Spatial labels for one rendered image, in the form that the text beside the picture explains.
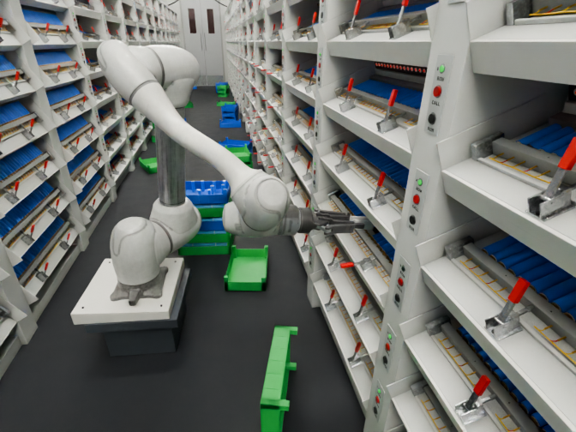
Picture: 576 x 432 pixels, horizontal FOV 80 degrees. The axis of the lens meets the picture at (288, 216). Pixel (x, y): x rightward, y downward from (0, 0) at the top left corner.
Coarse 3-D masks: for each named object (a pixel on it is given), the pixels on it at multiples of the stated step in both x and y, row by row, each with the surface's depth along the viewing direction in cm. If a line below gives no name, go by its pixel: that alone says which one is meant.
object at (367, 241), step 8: (336, 200) 128; (336, 208) 125; (344, 208) 121; (360, 232) 106; (368, 240) 102; (368, 248) 102; (376, 248) 98; (376, 256) 95; (384, 256) 94; (384, 264) 91; (384, 280) 89
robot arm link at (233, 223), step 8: (224, 208) 93; (232, 208) 92; (224, 216) 92; (232, 216) 91; (240, 216) 90; (224, 224) 93; (232, 224) 91; (240, 224) 91; (232, 232) 94; (240, 232) 93; (248, 232) 92; (256, 232) 91; (264, 232) 92; (272, 232) 94
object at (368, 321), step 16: (320, 240) 143; (336, 240) 138; (320, 256) 141; (336, 256) 125; (336, 272) 126; (352, 272) 120; (336, 288) 119; (352, 288) 116; (352, 304) 111; (368, 304) 108; (352, 320) 106; (368, 320) 104; (368, 336) 99; (368, 352) 98
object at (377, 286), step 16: (320, 192) 133; (336, 192) 132; (320, 208) 132; (352, 240) 109; (352, 256) 102; (368, 256) 100; (368, 272) 95; (368, 288) 96; (384, 288) 88; (384, 304) 82
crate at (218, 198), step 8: (200, 184) 199; (208, 184) 199; (216, 184) 200; (192, 192) 196; (216, 192) 197; (224, 192) 181; (192, 200) 182; (200, 200) 182; (208, 200) 182; (216, 200) 183; (224, 200) 183
